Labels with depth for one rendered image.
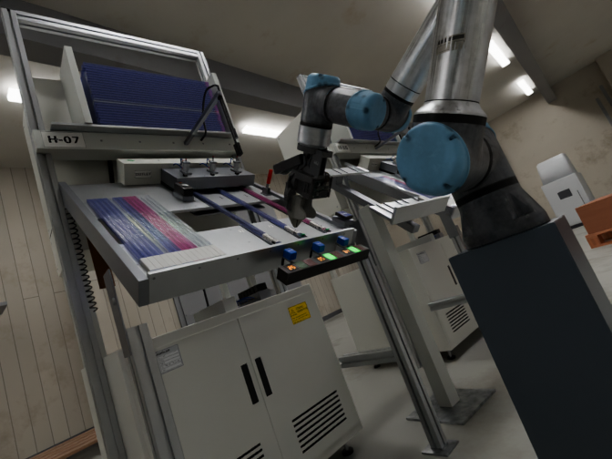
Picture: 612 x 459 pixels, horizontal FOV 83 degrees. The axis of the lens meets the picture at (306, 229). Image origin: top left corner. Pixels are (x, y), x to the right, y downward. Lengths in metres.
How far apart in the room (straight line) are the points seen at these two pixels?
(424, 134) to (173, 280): 0.57
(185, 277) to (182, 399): 0.41
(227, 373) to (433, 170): 0.84
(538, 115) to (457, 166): 10.47
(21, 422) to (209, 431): 3.78
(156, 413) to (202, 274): 0.28
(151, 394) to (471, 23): 0.82
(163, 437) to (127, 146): 1.04
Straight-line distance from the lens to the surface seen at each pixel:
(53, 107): 1.73
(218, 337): 1.15
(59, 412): 4.86
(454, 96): 0.62
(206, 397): 1.13
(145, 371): 0.76
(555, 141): 10.91
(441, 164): 0.59
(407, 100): 0.83
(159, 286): 0.79
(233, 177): 1.44
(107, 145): 1.47
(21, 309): 4.92
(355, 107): 0.72
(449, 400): 1.53
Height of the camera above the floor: 0.58
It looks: 10 degrees up
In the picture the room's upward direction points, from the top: 21 degrees counter-clockwise
